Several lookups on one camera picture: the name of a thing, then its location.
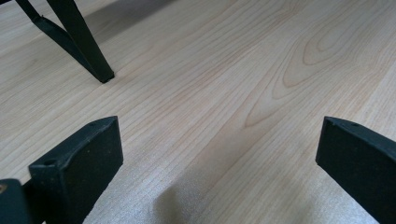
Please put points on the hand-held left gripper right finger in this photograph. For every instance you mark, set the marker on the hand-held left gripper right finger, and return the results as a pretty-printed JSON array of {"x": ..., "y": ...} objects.
[{"x": 361, "y": 165}]

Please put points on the black two-tier shelf rack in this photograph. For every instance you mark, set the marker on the black two-tier shelf rack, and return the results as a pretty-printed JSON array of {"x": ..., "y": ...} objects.
[{"x": 81, "y": 40}]

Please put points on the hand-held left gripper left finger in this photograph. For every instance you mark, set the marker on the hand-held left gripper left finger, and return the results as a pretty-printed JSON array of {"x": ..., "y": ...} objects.
[{"x": 77, "y": 168}]

